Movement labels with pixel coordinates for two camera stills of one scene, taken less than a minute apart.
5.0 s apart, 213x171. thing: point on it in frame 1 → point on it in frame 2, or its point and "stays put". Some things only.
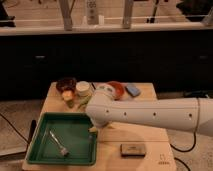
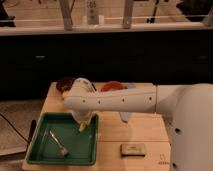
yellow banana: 92,129 → 82,126
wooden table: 118,148 stays put
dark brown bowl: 66,84 stays put
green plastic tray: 63,138 stays put
